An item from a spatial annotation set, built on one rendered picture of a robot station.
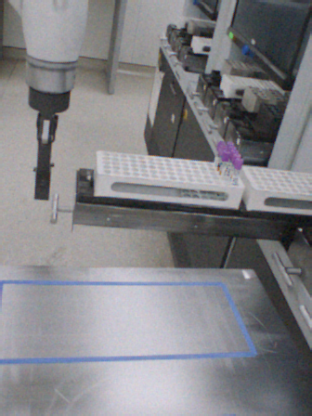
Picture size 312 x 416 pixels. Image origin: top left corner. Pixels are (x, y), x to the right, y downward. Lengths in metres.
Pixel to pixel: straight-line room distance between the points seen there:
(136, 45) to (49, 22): 3.70
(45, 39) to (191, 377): 0.56
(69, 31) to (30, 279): 0.40
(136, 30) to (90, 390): 4.04
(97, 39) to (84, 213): 3.61
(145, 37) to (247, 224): 3.60
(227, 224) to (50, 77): 0.45
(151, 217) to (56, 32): 0.39
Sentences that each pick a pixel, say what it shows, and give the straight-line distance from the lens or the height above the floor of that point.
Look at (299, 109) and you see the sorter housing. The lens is 1.30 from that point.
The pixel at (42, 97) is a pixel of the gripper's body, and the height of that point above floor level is 1.00.
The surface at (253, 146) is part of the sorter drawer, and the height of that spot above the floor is 0.79.
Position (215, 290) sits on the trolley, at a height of 0.82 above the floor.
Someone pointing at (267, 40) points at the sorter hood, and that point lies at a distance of 1.53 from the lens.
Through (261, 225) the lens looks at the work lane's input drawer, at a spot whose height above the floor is 0.79.
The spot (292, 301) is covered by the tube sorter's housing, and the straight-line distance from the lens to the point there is 1.05.
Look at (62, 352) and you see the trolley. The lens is 0.64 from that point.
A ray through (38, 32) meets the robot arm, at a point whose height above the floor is 1.11.
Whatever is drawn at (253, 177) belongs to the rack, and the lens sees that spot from 1.05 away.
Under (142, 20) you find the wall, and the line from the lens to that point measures 4.47.
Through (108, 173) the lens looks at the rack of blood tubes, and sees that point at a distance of 0.95.
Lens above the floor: 1.31
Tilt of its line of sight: 29 degrees down
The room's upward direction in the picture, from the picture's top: 11 degrees clockwise
